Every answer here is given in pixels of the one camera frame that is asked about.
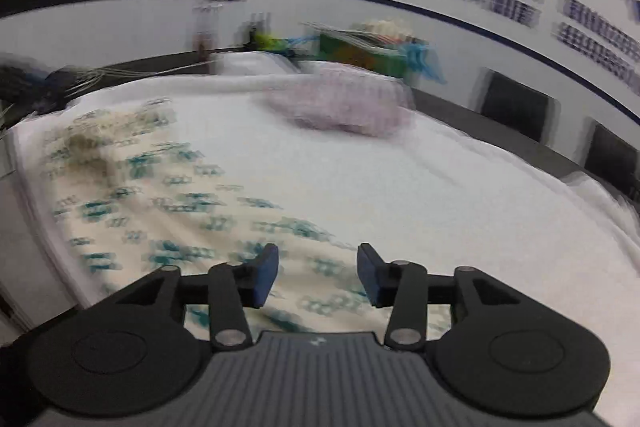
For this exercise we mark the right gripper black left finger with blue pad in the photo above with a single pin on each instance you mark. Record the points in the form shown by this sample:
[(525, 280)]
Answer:
[(231, 289)]

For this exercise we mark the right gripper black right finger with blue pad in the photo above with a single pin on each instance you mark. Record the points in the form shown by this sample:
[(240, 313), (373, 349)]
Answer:
[(401, 287)]

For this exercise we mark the cream garment teal flower print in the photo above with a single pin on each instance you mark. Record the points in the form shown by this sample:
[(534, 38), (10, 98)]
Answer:
[(130, 198)]

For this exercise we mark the white towel table cover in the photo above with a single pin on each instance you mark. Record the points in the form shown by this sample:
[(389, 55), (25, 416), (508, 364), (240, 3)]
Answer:
[(428, 193)]

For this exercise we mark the pink floral skirt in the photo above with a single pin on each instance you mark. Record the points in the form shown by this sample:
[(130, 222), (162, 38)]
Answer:
[(345, 100)]

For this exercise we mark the clear plastic bottle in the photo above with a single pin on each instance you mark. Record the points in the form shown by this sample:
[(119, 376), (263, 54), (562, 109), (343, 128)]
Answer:
[(204, 38)]

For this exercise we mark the black chair back left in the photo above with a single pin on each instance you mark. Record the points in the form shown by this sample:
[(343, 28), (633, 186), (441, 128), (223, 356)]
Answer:
[(516, 106)]

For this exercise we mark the black chair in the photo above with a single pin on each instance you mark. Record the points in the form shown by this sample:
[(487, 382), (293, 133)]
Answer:
[(516, 106), (610, 160)]

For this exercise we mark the blue plastic bag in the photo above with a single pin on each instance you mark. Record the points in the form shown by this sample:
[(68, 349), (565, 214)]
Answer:
[(422, 60)]

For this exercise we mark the black walkie talkie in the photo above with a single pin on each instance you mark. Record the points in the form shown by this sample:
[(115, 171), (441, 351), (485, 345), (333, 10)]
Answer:
[(259, 22)]

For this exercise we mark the yellow green toy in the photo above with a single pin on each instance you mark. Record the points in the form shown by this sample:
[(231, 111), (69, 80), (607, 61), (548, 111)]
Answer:
[(271, 44)]

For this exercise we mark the green cardboard box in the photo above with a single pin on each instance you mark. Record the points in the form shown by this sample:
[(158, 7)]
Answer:
[(365, 49)]

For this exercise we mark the black chair back right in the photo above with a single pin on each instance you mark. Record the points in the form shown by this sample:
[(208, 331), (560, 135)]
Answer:
[(610, 160)]

